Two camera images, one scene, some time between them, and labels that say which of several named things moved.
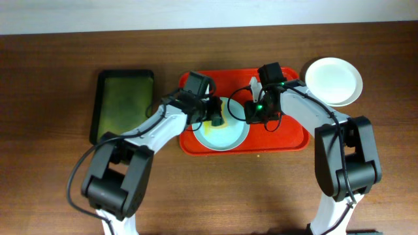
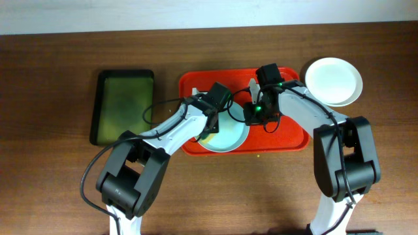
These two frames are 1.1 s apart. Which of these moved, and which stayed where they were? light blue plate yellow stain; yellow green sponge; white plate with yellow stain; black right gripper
Moved: yellow green sponge
Stayed: light blue plate yellow stain; black right gripper; white plate with yellow stain
